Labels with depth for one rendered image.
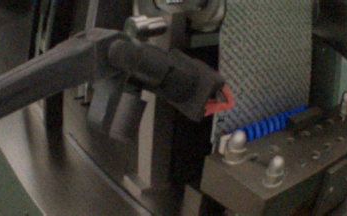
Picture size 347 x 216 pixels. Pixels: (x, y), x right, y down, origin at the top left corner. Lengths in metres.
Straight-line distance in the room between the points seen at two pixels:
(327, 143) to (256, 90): 0.18
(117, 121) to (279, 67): 0.31
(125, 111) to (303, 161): 0.30
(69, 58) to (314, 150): 0.45
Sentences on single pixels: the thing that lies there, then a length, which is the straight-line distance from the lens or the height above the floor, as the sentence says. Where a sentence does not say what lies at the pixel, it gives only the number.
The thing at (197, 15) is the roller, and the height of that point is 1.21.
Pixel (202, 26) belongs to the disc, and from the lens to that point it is 1.14.
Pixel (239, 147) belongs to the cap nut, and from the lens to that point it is 1.11.
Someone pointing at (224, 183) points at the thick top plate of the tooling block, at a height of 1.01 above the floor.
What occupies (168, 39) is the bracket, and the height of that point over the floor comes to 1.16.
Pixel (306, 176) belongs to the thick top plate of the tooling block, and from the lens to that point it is 1.10.
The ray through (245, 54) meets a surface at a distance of 1.16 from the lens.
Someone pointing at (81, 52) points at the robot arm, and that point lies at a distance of 0.95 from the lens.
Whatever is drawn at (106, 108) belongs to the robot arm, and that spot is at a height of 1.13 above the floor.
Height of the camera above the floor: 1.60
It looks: 27 degrees down
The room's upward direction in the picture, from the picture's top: 5 degrees clockwise
